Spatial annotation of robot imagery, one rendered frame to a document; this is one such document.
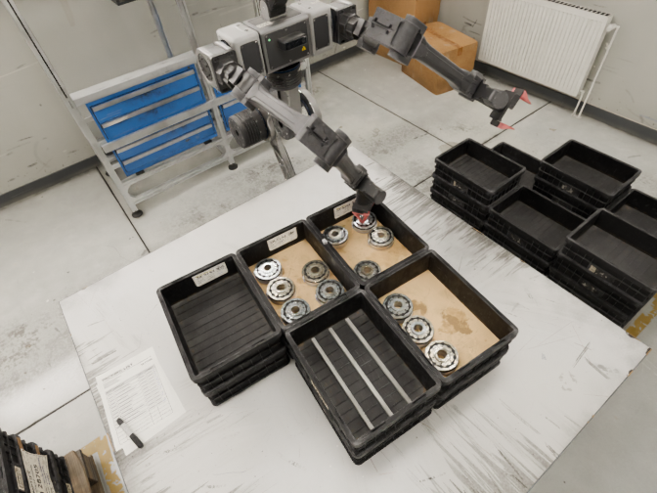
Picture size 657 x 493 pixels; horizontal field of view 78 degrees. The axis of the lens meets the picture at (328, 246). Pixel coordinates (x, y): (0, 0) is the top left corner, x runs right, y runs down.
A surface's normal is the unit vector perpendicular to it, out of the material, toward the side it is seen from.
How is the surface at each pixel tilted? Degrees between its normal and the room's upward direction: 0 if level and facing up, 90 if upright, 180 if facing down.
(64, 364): 0
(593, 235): 0
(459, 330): 0
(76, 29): 90
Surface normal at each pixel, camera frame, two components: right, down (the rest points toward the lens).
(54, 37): 0.61, 0.57
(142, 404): -0.07, -0.65
